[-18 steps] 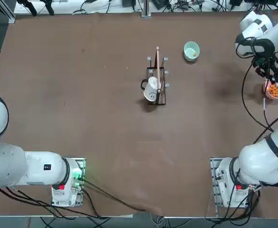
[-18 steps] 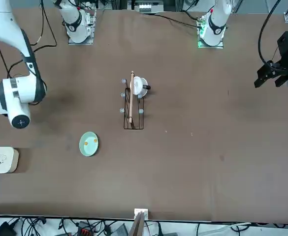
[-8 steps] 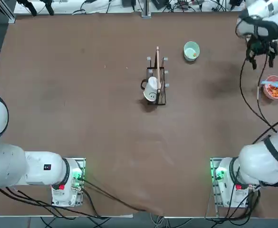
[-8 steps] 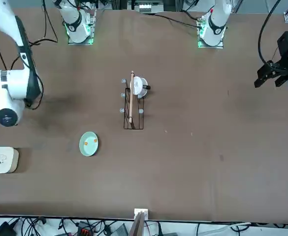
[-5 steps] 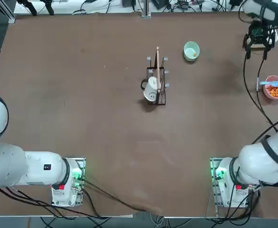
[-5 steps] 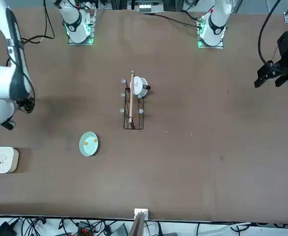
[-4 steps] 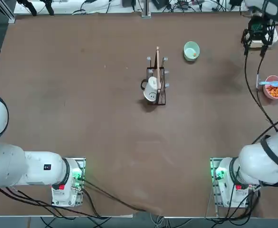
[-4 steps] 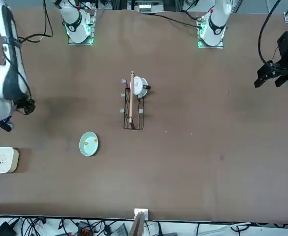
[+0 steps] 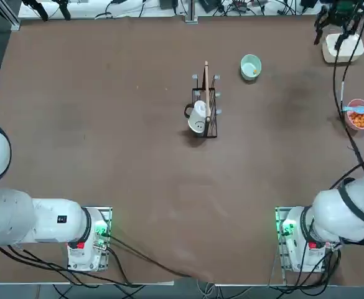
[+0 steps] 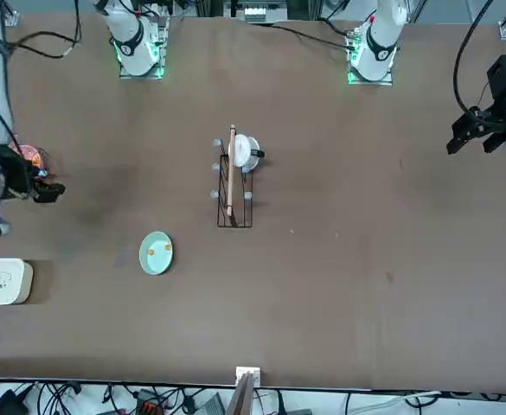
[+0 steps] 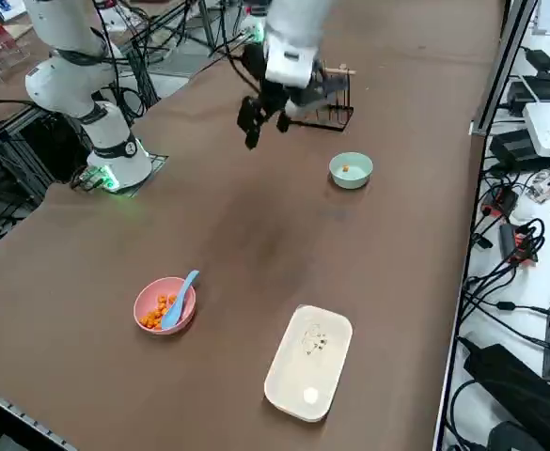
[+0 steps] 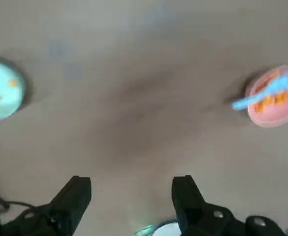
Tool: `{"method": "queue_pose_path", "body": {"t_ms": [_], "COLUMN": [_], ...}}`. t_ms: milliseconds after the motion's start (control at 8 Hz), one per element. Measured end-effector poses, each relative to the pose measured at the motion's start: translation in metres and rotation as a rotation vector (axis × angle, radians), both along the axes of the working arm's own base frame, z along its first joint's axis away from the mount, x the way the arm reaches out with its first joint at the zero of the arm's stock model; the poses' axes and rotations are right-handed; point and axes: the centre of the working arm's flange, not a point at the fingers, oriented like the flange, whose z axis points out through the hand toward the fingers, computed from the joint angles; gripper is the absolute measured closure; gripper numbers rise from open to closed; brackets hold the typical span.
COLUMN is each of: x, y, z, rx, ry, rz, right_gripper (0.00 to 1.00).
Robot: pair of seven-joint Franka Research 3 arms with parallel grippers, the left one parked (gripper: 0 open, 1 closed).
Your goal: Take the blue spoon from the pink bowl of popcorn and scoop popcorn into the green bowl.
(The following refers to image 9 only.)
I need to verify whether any orange popcorn pile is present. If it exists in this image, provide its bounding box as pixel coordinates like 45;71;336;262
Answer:
349;111;364;128

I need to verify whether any black gripper cable with tag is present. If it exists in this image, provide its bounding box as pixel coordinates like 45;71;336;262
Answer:
332;18;364;174

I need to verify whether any green bowl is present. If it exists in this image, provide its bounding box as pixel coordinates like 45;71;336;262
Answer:
240;54;263;81

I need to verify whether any cream bear-print rectangular tray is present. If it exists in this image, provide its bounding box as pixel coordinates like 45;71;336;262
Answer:
321;33;364;65

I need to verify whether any black wire cup rack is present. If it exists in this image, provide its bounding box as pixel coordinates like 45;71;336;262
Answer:
184;61;223;138

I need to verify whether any blue plastic spoon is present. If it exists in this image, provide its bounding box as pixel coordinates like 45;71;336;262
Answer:
342;105;364;115

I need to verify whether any black tripod leg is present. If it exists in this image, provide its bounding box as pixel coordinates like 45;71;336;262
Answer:
21;0;49;22
55;0;72;21

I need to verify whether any pink bowl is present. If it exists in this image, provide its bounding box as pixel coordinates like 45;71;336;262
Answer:
346;98;364;131

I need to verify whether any white cup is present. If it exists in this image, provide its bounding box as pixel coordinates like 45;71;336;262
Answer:
184;100;212;138

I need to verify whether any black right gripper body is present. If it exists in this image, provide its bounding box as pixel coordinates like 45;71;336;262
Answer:
320;0;364;22

